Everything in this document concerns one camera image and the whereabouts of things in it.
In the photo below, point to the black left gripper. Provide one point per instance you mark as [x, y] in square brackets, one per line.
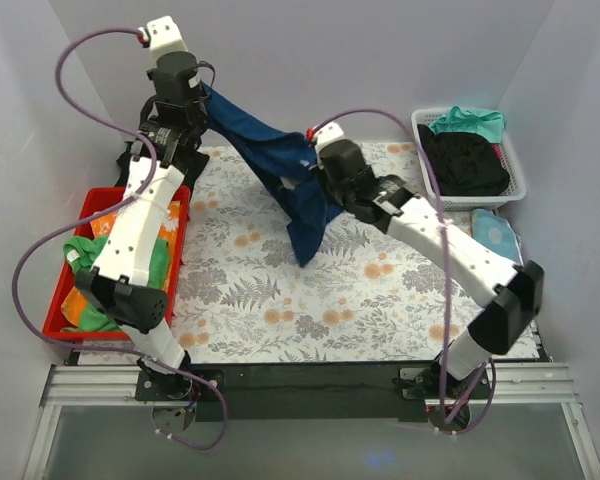
[200, 95]

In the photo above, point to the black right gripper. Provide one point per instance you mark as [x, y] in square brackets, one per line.
[327, 167]

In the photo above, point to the dark blue t shirt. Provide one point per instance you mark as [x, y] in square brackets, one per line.
[282, 162]

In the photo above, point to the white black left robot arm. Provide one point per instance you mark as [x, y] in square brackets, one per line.
[118, 282]

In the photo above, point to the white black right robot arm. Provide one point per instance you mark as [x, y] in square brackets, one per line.
[508, 294]

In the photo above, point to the black t shirt on table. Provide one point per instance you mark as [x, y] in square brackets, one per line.
[192, 174]

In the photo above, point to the black garment in basket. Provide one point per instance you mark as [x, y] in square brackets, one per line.
[464, 164]

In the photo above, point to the floral patterned table mat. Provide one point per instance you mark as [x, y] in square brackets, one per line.
[241, 295]

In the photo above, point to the light blue polka dot cloth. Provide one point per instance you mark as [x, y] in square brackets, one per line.
[495, 233]

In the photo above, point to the teal garment in basket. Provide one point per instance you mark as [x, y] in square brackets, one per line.
[489, 124]

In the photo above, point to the white plastic laundry basket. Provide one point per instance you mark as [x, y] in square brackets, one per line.
[515, 191]

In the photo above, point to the green t shirt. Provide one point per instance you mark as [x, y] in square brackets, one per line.
[80, 254]

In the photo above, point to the orange white patterned shirt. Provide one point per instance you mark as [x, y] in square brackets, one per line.
[168, 231]

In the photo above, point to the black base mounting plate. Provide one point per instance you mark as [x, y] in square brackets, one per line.
[325, 391]

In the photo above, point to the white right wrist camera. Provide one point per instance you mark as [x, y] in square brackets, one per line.
[327, 134]

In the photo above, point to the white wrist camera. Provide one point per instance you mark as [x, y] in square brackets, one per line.
[164, 37]
[327, 134]

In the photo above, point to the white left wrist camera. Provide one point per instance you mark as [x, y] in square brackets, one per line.
[164, 37]

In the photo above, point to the aluminium frame rail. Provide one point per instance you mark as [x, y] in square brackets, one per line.
[310, 421]

